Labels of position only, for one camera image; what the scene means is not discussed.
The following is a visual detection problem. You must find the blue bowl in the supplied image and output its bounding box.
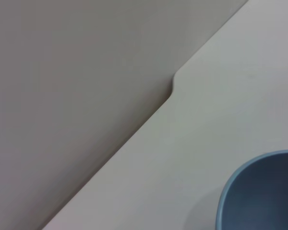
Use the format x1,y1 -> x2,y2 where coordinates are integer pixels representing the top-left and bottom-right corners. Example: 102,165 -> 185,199
215,149 -> 288,230

